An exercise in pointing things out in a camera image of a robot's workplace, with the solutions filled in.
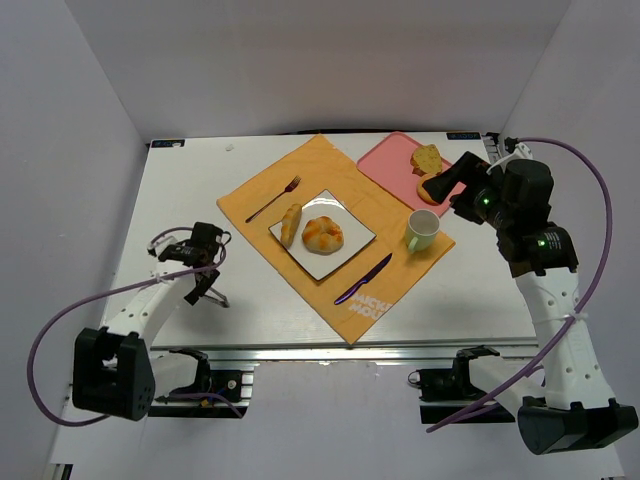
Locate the blue table label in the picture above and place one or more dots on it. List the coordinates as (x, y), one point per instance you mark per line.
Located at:
(167, 143)
(463, 136)

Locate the metal tongs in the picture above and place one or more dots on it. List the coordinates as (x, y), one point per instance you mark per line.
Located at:
(214, 296)

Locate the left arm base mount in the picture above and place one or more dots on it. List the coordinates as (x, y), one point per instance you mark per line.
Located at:
(215, 390)

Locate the long striped bread roll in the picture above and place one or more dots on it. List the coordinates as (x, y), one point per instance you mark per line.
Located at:
(289, 224)

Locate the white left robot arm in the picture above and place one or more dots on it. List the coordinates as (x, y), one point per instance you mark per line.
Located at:
(114, 373)

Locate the sliced brown bread piece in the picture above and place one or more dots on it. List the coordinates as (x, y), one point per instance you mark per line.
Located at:
(426, 159)

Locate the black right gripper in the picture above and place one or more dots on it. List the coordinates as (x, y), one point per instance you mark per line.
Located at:
(467, 182)

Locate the light green mug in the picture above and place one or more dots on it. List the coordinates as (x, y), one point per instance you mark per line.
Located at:
(422, 228)

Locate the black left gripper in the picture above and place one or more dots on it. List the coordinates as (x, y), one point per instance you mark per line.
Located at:
(201, 282)

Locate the purple knife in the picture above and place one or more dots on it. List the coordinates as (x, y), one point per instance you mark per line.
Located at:
(364, 280)

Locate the right blue table label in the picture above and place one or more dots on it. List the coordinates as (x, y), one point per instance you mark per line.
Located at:
(463, 136)

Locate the white square plate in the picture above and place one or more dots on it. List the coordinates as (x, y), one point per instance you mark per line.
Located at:
(357, 236)

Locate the left blue table label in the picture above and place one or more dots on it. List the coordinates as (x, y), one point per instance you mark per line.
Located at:
(167, 143)

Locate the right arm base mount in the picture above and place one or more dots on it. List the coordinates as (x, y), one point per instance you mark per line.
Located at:
(447, 391)

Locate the orange placemat cloth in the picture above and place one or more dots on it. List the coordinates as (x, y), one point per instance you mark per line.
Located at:
(322, 166)

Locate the round knotted bread bun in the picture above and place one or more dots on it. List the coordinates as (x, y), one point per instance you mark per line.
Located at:
(322, 235)

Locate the pink tray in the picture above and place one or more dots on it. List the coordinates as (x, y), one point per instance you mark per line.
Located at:
(388, 164)

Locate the sugared orange donut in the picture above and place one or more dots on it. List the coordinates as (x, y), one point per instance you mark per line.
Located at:
(422, 192)

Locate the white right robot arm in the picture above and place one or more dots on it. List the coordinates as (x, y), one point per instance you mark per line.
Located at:
(560, 400)

